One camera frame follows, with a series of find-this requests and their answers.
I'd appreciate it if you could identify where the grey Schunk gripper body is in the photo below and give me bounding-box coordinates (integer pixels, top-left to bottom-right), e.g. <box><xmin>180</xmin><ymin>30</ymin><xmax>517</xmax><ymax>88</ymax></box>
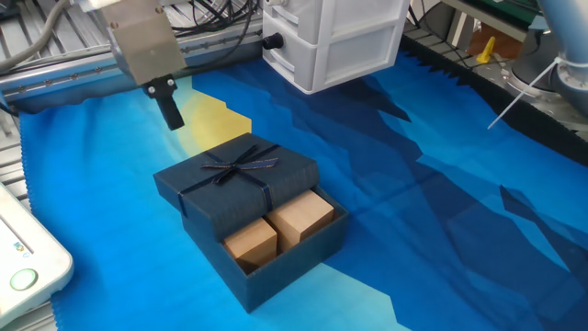
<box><xmin>96</xmin><ymin>0</ymin><xmax>187</xmax><ymax>87</ymax></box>

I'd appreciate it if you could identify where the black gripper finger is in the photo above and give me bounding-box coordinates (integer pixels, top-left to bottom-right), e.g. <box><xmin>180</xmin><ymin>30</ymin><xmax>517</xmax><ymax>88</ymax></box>
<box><xmin>141</xmin><ymin>74</ymin><xmax>187</xmax><ymax>132</ymax></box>

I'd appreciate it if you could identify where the dark blue ribboned box lid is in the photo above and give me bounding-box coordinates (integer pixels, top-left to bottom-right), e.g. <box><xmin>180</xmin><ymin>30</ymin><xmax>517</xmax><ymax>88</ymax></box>
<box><xmin>153</xmin><ymin>131</ymin><xmax>322</xmax><ymax>244</ymax></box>

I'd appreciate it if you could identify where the small kraft brown box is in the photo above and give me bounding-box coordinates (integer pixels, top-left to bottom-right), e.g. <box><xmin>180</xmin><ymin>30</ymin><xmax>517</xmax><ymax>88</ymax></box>
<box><xmin>265</xmin><ymin>188</ymin><xmax>335</xmax><ymax>255</ymax></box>
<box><xmin>222</xmin><ymin>217</ymin><xmax>279</xmax><ymax>273</ymax></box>

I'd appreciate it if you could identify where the dark blue gift box base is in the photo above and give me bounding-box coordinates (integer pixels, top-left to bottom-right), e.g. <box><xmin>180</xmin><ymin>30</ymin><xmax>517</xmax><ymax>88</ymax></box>
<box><xmin>181</xmin><ymin>186</ymin><xmax>350</xmax><ymax>314</ymax></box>

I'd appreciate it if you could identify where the black round knob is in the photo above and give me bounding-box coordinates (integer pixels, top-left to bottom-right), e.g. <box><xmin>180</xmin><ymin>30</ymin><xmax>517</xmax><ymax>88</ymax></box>
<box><xmin>261</xmin><ymin>31</ymin><xmax>286</xmax><ymax>51</ymax></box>

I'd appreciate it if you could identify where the white plastic drawer unit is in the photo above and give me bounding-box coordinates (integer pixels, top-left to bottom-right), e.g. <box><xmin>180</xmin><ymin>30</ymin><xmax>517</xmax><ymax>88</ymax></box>
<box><xmin>261</xmin><ymin>0</ymin><xmax>411</xmax><ymax>96</ymax></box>

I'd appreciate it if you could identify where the white teach pendant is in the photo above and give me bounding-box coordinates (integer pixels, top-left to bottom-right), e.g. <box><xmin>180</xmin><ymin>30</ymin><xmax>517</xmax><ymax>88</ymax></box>
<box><xmin>0</xmin><ymin>181</ymin><xmax>74</xmax><ymax>328</ymax></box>

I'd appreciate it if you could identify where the blue mountain print cloth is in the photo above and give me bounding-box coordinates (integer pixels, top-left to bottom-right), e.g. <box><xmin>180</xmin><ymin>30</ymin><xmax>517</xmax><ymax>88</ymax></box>
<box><xmin>17</xmin><ymin>48</ymin><xmax>588</xmax><ymax>331</ymax></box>

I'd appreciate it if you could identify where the white zip tie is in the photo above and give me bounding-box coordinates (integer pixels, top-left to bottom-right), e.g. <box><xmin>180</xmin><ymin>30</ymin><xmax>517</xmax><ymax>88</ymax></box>
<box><xmin>486</xmin><ymin>57</ymin><xmax>564</xmax><ymax>131</ymax></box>

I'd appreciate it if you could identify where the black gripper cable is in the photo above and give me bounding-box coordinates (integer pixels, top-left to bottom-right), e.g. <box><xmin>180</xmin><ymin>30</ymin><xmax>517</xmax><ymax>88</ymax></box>
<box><xmin>172</xmin><ymin>0</ymin><xmax>263</xmax><ymax>70</ymax></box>

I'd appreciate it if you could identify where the grey thick hose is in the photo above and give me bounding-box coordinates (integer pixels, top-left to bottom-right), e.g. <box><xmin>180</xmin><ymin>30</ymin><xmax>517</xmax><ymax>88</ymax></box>
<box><xmin>0</xmin><ymin>0</ymin><xmax>73</xmax><ymax>74</ymax></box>

